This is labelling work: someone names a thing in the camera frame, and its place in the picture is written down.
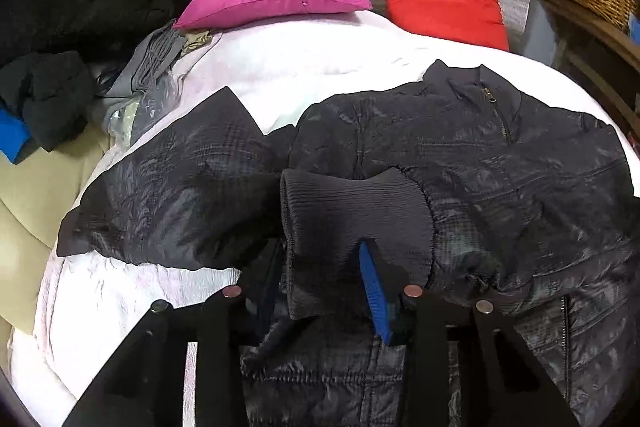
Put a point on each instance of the dark crumpled garment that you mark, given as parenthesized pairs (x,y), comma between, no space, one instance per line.
(55,97)

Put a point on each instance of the clear plastic bag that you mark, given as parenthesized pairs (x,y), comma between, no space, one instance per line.
(145,112)

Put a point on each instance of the wooden shelf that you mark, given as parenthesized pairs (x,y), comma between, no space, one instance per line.
(595,57)

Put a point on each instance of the pile of dark clothes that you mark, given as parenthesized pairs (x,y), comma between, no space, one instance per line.
(75,17)

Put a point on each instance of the beige sheet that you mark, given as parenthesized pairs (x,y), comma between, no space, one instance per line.
(40,207)

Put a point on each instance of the grey garment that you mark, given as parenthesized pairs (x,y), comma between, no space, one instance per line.
(150,57)

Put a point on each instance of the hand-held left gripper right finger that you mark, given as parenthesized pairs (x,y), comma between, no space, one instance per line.
(375,297)

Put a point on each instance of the white fleece blanket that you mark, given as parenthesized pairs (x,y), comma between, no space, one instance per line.
(310,57)

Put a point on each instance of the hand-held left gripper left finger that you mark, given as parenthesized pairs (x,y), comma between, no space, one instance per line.
(220,337)

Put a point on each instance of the bright blue cloth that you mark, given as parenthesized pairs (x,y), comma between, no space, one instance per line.
(12,134)

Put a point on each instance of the black quilted jacket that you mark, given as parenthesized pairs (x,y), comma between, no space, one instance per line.
(450,147)

